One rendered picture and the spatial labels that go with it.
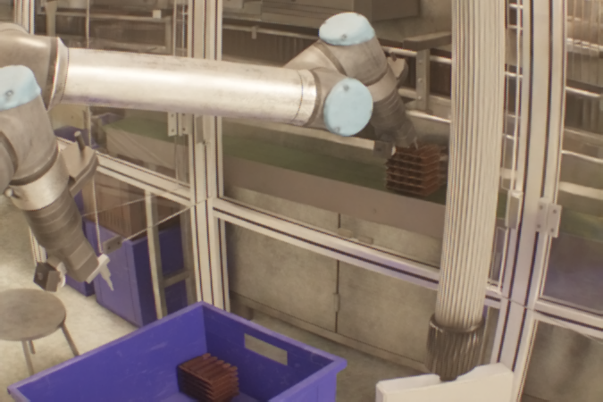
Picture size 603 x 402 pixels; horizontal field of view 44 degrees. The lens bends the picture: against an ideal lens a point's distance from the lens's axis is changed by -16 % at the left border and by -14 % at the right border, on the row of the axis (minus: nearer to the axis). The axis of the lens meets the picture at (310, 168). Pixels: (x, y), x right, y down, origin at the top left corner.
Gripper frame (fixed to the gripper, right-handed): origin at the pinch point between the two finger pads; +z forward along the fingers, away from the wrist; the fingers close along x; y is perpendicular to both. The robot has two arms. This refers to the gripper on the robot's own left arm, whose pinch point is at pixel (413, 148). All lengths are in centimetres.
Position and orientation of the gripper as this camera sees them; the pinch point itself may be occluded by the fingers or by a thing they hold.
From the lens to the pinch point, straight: 175.8
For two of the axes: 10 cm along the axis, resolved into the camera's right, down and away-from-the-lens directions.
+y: -5.0, 7.5, -4.3
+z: 3.8, 6.3, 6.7
